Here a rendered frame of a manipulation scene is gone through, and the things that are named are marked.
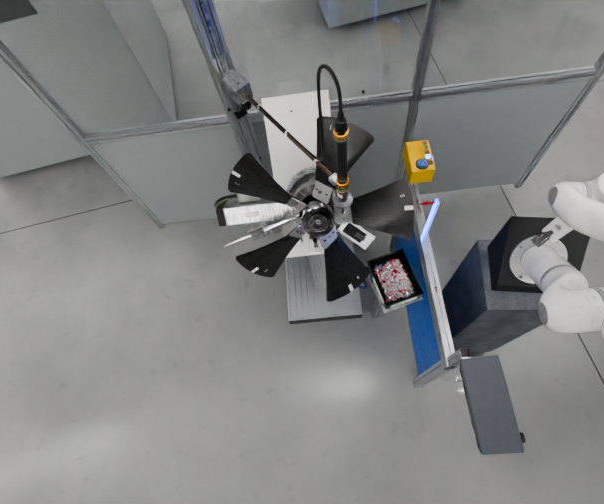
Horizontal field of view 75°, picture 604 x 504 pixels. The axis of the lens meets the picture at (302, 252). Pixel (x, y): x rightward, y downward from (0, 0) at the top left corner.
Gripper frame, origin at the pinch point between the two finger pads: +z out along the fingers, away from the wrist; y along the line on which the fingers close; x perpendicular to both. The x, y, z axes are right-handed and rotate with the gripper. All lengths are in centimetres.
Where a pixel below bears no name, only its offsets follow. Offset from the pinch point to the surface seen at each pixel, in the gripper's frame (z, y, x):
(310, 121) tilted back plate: 12, -32, 85
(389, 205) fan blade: 17, -27, 41
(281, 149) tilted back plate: 19, -46, 86
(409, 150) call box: 30, 2, 61
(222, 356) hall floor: 138, -125, 53
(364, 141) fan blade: -4, -28, 58
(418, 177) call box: 34, -1, 49
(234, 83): 3, -49, 111
